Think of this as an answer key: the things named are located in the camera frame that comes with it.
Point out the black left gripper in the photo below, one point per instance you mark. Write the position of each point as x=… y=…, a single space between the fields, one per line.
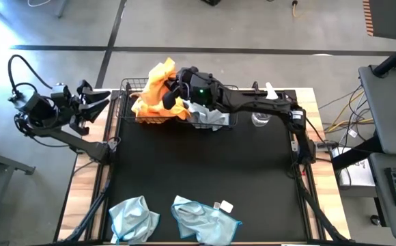
x=65 y=102

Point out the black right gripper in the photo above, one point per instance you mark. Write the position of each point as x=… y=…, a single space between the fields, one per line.
x=201 y=90

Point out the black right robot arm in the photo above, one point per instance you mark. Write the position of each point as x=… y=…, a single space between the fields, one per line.
x=269 y=104

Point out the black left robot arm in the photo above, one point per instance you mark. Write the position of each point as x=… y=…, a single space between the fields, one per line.
x=75 y=143

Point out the black table mat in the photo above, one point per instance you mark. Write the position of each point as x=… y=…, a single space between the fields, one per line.
x=201 y=164

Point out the clear plastic spray bottle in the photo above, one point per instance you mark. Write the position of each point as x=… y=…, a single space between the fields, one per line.
x=261 y=119

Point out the grey metal table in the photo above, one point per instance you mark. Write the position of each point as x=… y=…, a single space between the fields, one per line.
x=10 y=164

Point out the grey power strip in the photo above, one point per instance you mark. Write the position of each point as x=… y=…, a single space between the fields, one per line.
x=324 y=146

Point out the black desk leg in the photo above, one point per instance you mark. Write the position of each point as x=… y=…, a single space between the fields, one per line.
x=355 y=153

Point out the white box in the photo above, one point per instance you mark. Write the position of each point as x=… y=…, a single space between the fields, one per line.
x=358 y=174

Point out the dark rug with striped edge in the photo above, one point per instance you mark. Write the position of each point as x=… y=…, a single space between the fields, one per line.
x=389 y=17

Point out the black caster wheel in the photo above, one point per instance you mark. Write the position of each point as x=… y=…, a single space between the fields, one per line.
x=375 y=220

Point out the black aluminium table frame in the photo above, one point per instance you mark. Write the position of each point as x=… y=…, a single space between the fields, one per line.
x=103 y=191

